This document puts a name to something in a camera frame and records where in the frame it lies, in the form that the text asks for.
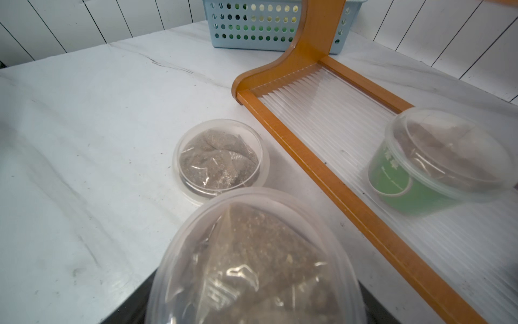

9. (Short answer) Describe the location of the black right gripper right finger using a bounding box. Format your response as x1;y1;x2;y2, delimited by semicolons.
358;282;400;324

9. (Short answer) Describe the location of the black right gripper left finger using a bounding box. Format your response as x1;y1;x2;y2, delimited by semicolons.
101;271;156;324

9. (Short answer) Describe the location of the red label seed jar top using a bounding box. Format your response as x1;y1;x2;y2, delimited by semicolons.
145;188;367;323

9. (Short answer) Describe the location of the yellow label seed jar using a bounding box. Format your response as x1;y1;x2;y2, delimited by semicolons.
172;119;271;206

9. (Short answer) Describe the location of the wooden three-tier shelf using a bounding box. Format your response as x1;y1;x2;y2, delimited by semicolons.
232;1;517;323

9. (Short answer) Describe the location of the green label seed jar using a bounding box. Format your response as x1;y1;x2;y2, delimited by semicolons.
366;108;517;215

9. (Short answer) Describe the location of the light blue plastic basket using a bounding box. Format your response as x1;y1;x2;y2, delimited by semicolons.
202;0;367;55

